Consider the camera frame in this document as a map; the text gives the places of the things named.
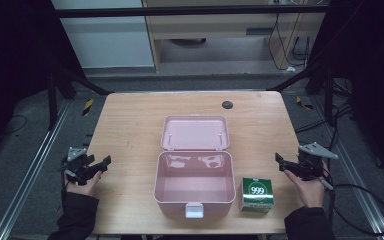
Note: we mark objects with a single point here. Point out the person's left hand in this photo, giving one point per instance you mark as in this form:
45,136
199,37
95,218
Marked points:
86,187

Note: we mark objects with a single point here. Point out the black curtain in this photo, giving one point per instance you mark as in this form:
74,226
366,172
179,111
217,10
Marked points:
373,83
13,66

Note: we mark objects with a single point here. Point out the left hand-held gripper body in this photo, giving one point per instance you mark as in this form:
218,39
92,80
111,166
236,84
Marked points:
77,162

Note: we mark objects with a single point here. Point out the person's right hand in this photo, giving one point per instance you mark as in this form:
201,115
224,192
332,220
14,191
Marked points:
309,193

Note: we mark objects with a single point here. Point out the pink plastic storage box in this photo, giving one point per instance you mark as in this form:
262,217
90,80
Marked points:
195,173

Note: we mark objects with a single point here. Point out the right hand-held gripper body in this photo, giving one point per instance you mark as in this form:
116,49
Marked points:
310,163

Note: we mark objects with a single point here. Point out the white cabinet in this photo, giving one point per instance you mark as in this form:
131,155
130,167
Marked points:
106,43

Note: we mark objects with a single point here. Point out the black metal stand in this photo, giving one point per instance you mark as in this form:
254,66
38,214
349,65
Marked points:
328,96
51,100

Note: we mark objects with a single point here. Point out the dark round table grommet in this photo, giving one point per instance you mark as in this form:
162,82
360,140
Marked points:
227,105

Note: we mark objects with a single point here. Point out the black horizontal frame bar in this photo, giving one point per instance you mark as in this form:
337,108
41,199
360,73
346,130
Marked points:
180,11

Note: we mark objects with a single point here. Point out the light wooden desk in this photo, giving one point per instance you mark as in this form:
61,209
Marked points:
220,28

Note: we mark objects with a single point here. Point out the yellow black floor tape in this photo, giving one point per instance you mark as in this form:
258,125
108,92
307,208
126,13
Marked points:
304,104
87,106

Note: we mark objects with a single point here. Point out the green medicine box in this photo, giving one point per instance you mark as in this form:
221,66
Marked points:
257,195

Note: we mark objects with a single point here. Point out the aluminium floor rail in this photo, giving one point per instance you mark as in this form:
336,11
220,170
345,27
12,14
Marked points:
30,173
353,173

